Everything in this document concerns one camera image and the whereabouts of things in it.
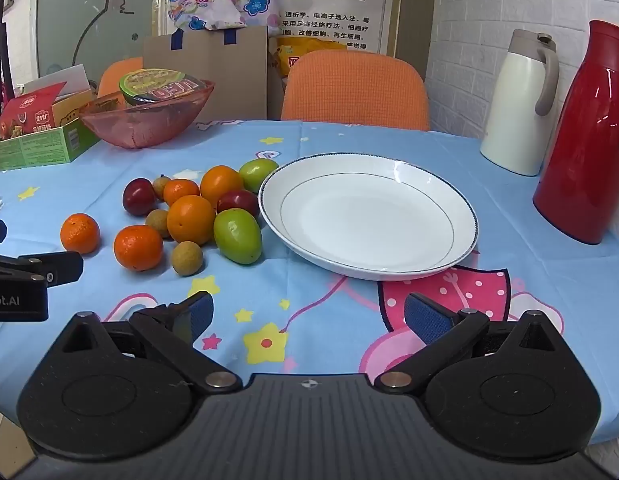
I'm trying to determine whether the large orange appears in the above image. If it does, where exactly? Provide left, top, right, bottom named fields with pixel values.
left=200, top=165, right=245, bottom=209
left=166, top=194, right=217, bottom=246

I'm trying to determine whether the red thermos jug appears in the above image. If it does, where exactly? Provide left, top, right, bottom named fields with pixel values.
left=533, top=20, right=619, bottom=246

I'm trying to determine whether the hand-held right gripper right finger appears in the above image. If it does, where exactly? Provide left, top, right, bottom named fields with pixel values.
left=373, top=291, right=565, bottom=395

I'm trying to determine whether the instant noodle cup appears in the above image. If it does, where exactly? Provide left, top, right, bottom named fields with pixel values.
left=118, top=68, right=202, bottom=107

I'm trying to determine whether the blue printed tablecloth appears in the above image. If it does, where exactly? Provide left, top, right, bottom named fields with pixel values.
left=0, top=119, right=619, bottom=448

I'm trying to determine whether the green carton box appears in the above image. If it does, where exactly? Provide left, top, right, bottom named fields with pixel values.
left=0, top=89, right=102, bottom=171

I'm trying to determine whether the cardboard box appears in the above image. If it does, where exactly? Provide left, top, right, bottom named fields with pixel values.
left=142, top=26, right=269, bottom=123

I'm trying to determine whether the white plate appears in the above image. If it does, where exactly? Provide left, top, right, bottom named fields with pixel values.
left=258, top=152, right=479, bottom=282

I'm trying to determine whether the floral cloth bag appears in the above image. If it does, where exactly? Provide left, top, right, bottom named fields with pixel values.
left=166, top=0, right=282, bottom=36

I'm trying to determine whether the white thermos jug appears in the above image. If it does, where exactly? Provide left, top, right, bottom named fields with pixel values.
left=479, top=28, right=561, bottom=177

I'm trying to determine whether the yellow plastic bag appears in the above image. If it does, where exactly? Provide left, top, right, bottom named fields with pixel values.
left=266, top=35, right=350, bottom=81

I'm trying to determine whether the pink plastic bowl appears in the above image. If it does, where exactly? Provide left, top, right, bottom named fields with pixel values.
left=79, top=78, right=216, bottom=150

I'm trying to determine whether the wall poster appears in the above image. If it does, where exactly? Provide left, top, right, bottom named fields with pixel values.
left=153, top=0, right=405, bottom=58

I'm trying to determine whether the glass panel with cat outline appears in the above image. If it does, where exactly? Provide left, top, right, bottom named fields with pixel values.
left=36, top=0, right=157, bottom=83

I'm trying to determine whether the small mandarin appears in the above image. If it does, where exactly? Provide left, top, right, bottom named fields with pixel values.
left=60, top=212, right=101, bottom=255
left=113, top=224, right=165, bottom=272
left=162, top=178, right=201, bottom=207

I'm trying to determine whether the white paper card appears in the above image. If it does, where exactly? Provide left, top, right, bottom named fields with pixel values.
left=22, top=64, right=92, bottom=101

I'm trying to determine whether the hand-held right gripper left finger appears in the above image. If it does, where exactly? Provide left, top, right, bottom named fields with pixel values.
left=54, top=291, right=242, bottom=395

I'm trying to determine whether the orange chair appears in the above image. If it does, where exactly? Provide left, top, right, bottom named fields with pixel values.
left=96, top=56, right=145, bottom=98
left=280, top=50, right=431, bottom=132

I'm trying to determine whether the green jujube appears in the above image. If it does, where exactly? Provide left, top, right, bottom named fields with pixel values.
left=238, top=158, right=280, bottom=194
left=212, top=208, right=263, bottom=265

